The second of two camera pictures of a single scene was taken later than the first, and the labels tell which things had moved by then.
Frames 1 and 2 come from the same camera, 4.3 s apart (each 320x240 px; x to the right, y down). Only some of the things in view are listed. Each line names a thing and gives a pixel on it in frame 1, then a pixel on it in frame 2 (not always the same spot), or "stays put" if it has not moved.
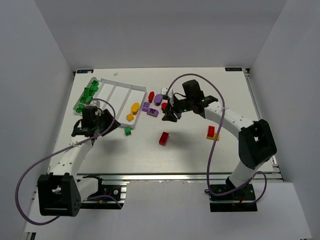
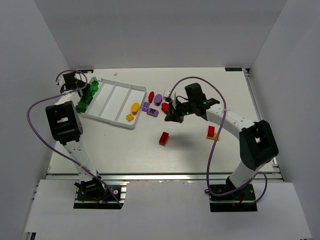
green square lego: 95,88 to 92,92
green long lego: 95,82 stays put
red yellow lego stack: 211,134 stays put
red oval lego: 163,106 stays put
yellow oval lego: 134,108 stays put
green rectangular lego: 88,98 stays put
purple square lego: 145,106 stays put
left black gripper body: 107,121 to 83,92
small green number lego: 127,131 to 94,88
